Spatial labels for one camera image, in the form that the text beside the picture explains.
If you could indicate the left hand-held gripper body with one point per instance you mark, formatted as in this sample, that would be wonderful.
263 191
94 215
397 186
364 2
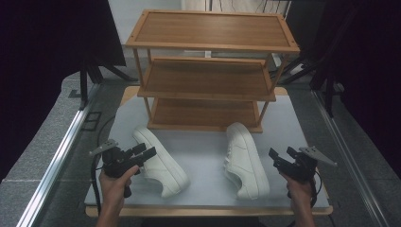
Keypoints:
115 164

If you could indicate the black metal stand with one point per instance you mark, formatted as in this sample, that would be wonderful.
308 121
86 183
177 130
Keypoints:
83 85
329 94

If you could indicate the person's right hand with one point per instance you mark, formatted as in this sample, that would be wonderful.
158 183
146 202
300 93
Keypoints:
301 192

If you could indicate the aluminium rail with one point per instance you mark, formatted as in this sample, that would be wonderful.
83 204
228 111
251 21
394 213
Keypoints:
350 157
56 157

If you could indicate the grey table mat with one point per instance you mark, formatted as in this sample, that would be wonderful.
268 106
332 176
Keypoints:
205 157

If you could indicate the person's left hand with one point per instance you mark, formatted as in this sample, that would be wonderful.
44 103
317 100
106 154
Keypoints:
113 189

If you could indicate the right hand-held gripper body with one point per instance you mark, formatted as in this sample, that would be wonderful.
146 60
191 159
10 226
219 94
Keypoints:
299 170

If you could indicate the wooden shoe rack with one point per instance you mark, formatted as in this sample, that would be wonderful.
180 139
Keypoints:
208 30

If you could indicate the dark curtain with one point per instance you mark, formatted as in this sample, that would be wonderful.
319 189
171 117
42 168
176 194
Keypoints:
372 78
41 63

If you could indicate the black floor bracket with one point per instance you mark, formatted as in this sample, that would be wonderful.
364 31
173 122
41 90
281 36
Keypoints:
91 121

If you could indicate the white sneaker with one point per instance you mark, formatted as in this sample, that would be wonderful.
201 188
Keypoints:
160 167
247 164

